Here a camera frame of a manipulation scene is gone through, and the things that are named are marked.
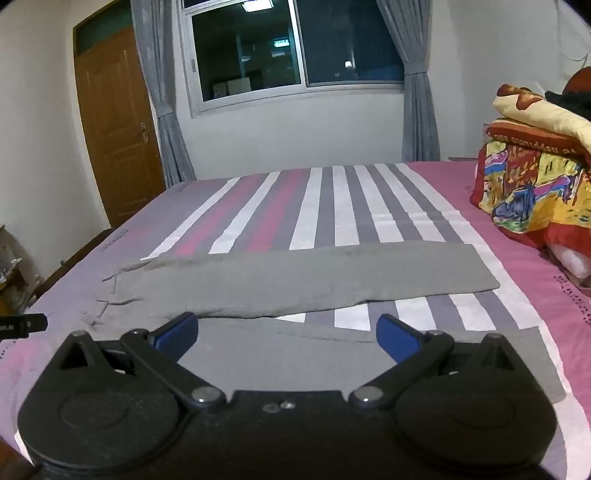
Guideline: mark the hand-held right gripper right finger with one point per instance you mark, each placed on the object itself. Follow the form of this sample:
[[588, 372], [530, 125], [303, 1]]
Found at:
[[396, 336]]

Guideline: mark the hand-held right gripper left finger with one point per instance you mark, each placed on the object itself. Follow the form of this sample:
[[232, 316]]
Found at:
[[178, 330]]

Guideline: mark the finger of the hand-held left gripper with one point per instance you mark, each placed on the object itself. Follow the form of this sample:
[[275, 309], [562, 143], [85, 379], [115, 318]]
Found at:
[[25, 324]]

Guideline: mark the grey pants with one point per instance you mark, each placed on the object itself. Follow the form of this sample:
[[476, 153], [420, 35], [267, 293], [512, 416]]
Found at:
[[300, 277]]

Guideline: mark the cardboard box with clutter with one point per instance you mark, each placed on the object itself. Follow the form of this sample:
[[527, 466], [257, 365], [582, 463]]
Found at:
[[14, 272]]

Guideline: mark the striped pink grey bed sheet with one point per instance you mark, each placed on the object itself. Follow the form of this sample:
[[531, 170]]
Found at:
[[323, 207]]

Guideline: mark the white plastic bag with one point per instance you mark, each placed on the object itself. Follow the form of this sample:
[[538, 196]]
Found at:
[[572, 263]]

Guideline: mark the brown wooden door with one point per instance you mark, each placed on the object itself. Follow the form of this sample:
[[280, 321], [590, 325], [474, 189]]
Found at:
[[115, 129]]

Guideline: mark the grey curtain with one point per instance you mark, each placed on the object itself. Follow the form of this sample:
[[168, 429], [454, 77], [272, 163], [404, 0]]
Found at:
[[418, 101], [161, 92]]

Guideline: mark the cream yellow folded quilt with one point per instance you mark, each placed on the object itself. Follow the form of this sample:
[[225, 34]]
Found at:
[[531, 108]]

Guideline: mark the dark cloth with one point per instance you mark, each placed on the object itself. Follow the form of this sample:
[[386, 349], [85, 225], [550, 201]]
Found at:
[[570, 104]]

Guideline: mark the sliding glass window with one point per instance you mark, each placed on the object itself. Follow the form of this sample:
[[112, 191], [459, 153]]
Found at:
[[286, 46]]

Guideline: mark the door transom glass panel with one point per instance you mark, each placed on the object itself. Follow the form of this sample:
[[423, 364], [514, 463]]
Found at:
[[104, 27]]

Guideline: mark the red-brown round cushion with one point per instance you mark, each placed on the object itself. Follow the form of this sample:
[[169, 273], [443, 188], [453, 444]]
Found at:
[[581, 81]]

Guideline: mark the dark wooden bed frame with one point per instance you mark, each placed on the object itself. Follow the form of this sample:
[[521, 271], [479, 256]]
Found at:
[[74, 258]]

